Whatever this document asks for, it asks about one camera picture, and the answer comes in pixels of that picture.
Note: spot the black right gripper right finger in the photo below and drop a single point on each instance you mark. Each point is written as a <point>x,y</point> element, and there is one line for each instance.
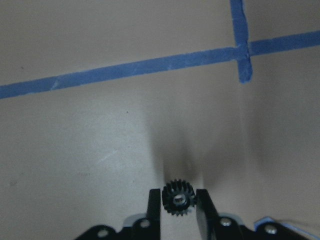
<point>206,215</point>

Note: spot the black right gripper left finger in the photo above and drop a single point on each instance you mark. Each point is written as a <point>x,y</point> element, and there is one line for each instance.
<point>153,214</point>

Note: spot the black bearing gear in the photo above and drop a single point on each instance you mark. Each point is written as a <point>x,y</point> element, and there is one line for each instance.
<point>178,197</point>

